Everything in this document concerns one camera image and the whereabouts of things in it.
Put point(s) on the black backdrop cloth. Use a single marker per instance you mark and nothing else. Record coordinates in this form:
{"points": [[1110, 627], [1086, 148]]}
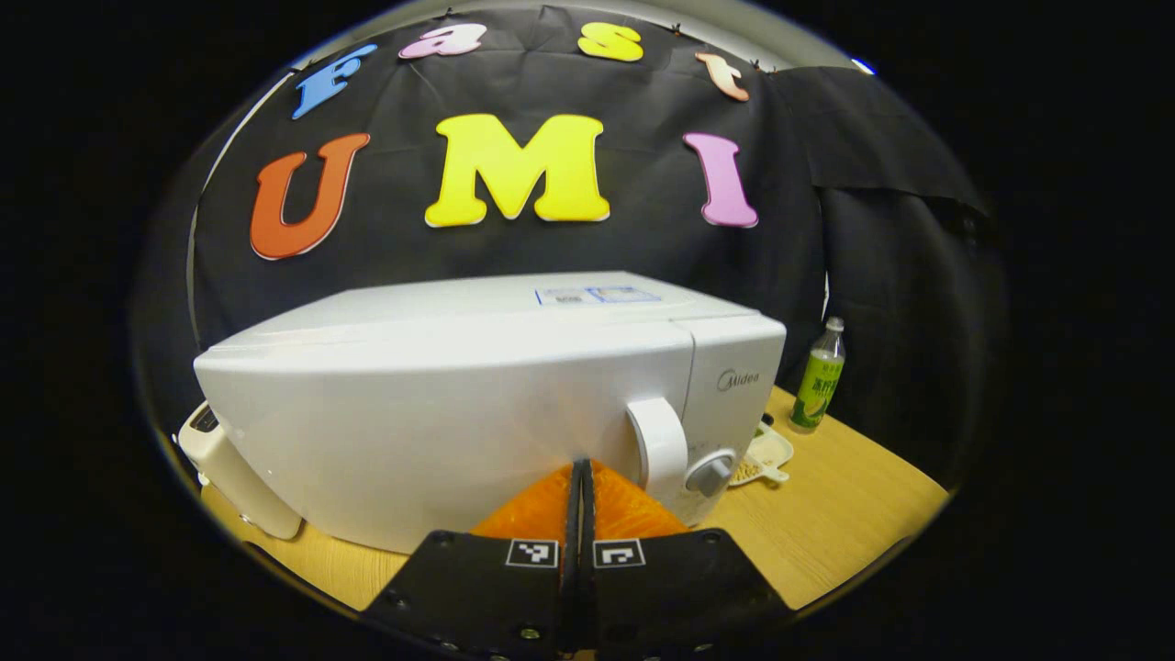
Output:
{"points": [[643, 248]]}

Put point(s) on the white divided grain dish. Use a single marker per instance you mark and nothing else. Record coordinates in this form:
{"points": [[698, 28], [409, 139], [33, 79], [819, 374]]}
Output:
{"points": [[771, 450]]}

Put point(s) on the green label drink bottle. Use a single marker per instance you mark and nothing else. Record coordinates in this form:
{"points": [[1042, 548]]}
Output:
{"points": [[817, 386]]}

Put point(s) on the ceiling light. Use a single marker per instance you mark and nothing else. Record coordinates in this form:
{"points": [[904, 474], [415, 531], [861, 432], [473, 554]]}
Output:
{"points": [[862, 66]]}

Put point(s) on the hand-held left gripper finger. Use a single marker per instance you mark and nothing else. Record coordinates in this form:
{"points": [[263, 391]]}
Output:
{"points": [[588, 569], [574, 569]]}

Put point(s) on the white toaster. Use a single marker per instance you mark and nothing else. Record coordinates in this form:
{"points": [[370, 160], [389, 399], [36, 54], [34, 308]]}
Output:
{"points": [[239, 477]]}

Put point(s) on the white microwave oven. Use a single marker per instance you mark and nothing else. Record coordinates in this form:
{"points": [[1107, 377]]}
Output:
{"points": [[413, 413]]}

